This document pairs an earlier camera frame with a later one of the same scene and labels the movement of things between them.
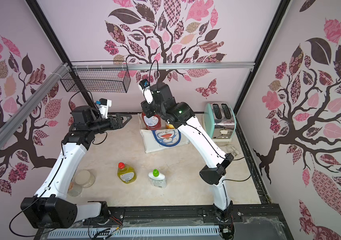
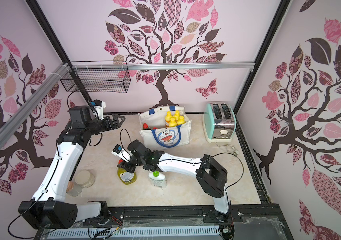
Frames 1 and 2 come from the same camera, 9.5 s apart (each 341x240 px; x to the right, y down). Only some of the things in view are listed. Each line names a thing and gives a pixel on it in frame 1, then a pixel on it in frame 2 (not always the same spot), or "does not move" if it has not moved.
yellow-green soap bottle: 126,173 does not move
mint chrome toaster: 219,121 does not move
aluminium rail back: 164,66 does not move
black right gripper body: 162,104 -> 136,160
